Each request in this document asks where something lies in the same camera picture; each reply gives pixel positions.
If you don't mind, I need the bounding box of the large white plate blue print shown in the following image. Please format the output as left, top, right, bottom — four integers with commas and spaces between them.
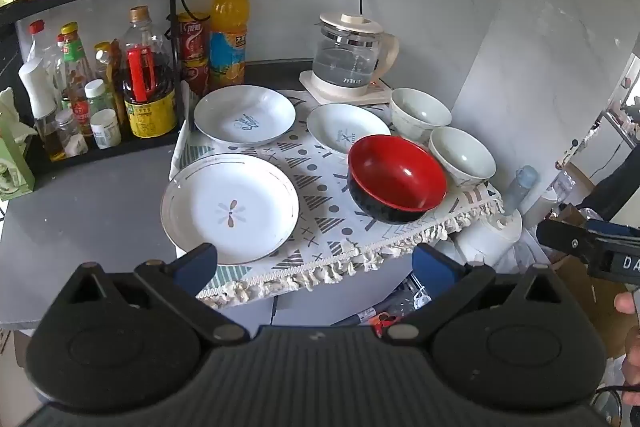
193, 85, 298, 146

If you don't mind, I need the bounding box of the white plate with flower motif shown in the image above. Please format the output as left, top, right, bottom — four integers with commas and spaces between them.
161, 153, 300, 266

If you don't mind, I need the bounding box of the small white plate grey print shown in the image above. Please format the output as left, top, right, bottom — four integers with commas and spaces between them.
306, 103, 392, 158

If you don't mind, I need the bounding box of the person's right hand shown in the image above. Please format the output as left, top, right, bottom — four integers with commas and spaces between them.
614, 291, 640, 389

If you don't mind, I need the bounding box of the cardboard box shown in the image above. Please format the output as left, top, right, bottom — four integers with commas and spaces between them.
547, 202, 632, 360

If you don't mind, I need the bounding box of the white pill jar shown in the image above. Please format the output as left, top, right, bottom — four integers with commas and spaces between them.
90, 109, 123, 150

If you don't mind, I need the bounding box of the yellow cap sauce bottle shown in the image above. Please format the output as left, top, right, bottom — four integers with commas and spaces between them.
59, 22, 97, 120

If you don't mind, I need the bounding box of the white top oil dispenser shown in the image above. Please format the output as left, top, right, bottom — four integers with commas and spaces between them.
18, 57, 67, 162

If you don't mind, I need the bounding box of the orange juice bottle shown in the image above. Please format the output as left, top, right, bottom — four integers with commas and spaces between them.
208, 0, 251, 92

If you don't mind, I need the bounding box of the large soy sauce bottle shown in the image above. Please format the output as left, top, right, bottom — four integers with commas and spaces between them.
121, 6, 179, 139

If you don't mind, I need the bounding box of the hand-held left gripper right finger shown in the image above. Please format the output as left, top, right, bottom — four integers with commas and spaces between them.
372, 243, 568, 342

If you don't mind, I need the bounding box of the pale blue bottle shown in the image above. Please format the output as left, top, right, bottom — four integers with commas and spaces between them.
504, 165, 539, 217

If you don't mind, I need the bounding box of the clear bottle with red cap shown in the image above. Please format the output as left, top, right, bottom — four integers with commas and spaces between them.
26, 20, 62, 75

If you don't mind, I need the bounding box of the small glass jar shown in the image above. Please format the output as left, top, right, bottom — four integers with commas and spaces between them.
54, 109, 90, 158

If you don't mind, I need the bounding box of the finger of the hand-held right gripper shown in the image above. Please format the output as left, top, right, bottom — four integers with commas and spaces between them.
586, 219, 640, 240
536, 216, 596, 264

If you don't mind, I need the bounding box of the green tissue box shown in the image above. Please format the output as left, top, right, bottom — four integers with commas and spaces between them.
0, 87, 37, 202

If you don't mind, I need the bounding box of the person's dark clothing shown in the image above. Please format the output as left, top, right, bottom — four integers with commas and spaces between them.
575, 141, 640, 229

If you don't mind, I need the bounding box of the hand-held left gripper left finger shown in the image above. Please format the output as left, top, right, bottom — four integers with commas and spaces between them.
65, 243, 251, 342

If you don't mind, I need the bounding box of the white ceramic bowl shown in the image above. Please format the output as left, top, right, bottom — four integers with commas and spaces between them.
428, 127, 497, 188
389, 88, 453, 142

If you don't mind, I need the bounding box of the red and black bowl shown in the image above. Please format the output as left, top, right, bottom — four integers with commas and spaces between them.
347, 135, 448, 226

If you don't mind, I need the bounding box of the cream kettle base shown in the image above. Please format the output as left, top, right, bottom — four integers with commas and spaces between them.
299, 69, 397, 108

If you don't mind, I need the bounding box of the patterned fringed table cloth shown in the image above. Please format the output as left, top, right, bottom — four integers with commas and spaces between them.
169, 88, 504, 310

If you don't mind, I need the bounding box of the glass electric kettle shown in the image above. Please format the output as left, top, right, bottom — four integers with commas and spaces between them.
312, 11, 401, 98

